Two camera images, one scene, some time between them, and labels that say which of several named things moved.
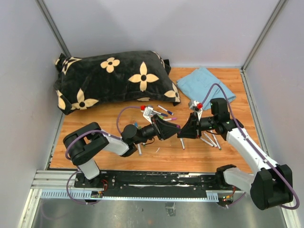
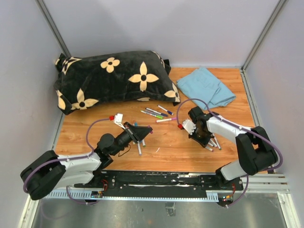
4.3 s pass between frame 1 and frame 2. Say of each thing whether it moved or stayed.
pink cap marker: stayed
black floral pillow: stayed
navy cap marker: stayed
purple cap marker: moved
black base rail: stayed
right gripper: moved
